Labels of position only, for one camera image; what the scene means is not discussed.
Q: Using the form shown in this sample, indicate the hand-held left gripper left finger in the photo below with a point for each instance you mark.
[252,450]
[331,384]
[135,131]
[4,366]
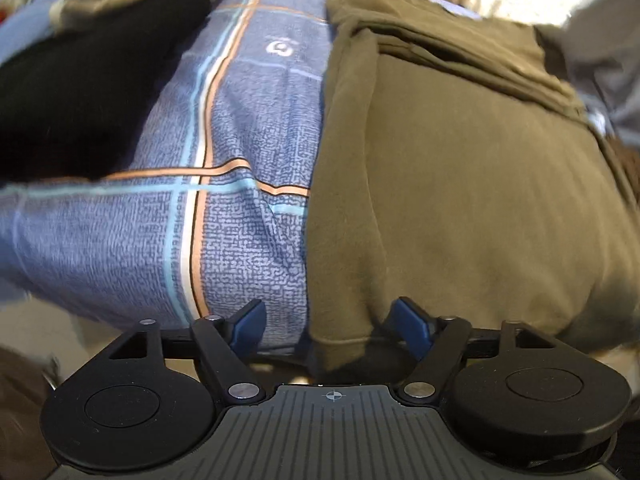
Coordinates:
[248,327]

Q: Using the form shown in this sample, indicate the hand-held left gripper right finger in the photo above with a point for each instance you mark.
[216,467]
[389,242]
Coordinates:
[411,327]

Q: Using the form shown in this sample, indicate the olive green sweatshirt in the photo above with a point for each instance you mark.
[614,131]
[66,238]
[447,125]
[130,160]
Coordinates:
[450,185]

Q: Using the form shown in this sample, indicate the blue checked bed sheet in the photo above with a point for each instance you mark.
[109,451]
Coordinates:
[220,200]

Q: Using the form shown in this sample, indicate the black cloth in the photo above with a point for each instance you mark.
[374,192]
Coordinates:
[85,90]

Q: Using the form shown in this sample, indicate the grey cloth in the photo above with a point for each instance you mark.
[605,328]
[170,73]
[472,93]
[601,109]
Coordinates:
[607,55]

